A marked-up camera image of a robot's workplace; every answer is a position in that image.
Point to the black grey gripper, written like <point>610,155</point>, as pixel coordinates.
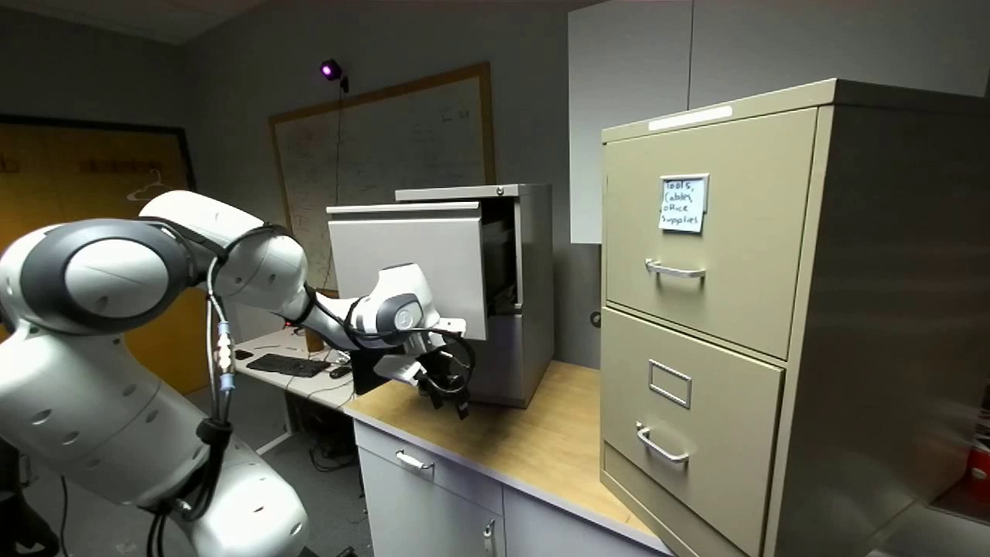
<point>438,362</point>

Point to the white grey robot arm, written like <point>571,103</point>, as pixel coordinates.
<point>78,401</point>

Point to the open grey cabinet drawer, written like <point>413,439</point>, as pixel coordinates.
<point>443,240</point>

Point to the beige two-drawer filing cabinet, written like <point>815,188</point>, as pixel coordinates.
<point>811,362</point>

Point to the grey under-counter cabinet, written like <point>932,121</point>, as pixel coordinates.
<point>429,504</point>

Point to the grey small filing cabinet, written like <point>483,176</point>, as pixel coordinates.
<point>518,266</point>

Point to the black keyboard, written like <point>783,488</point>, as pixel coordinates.
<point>288,366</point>

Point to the wood framed whiteboard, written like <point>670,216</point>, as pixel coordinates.
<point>360,149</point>

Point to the white paper label note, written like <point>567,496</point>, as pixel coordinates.
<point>686,202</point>

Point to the yellow framed board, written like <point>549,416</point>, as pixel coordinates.
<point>55,170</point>

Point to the purple lit camera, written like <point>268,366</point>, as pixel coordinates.
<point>335,71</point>

